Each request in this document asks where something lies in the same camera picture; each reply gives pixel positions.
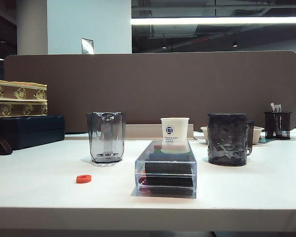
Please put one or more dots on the white paper cup blue logo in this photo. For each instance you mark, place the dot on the white paper cup blue logo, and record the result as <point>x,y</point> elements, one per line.
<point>174,128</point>

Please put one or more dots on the clear plastic rectangular box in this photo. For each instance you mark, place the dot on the clear plastic rectangular box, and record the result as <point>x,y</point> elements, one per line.
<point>165,182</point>

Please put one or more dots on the teal card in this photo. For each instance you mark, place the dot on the teal card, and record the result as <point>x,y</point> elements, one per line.
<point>267,140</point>

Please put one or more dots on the yellow patterned gift box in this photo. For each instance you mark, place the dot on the yellow patterned gift box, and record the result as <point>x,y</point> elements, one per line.
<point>17,92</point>
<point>17,108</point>

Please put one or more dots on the black foam pad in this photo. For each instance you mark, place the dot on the black foam pad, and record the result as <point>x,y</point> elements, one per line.
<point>167,167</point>
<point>170,181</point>

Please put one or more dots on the round black ceiling lamp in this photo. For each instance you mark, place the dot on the round black ceiling lamp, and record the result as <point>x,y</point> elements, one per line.
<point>235,44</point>

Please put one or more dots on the white ceiling light strip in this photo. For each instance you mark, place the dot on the white ceiling light strip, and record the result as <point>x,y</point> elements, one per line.
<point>212,20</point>

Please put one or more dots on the brown fabric desk partition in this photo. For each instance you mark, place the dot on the brown fabric desk partition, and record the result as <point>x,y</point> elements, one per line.
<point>162,86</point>

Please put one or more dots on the clear grey faceted cup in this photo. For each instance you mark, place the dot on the clear grey faceted cup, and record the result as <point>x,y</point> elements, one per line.
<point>106,138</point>

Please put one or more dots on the dark blue hard case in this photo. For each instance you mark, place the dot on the dark blue hard case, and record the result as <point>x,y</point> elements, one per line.
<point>34,130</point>

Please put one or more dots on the silver wall plaque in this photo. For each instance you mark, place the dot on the silver wall plaque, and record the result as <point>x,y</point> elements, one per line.
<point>87,46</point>

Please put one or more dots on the white bowl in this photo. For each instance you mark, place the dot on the white bowl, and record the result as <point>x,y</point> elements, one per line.
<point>258,134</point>

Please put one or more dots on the black mesh pen holder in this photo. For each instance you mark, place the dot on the black mesh pen holder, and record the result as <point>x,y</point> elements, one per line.
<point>278,126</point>

